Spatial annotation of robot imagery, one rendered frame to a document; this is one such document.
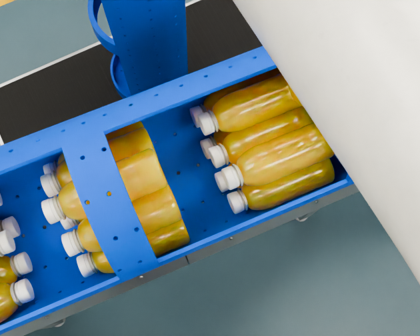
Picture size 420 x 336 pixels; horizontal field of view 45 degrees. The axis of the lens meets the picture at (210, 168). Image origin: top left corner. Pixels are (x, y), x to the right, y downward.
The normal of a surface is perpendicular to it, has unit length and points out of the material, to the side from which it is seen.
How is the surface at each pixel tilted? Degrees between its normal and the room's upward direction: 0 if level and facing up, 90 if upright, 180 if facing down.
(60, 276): 35
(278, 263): 0
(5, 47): 0
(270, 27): 76
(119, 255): 52
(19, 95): 0
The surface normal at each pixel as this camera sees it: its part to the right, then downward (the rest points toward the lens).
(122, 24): -0.11, 0.96
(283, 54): -0.87, 0.40
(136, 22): 0.12, 0.96
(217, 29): 0.03, -0.25
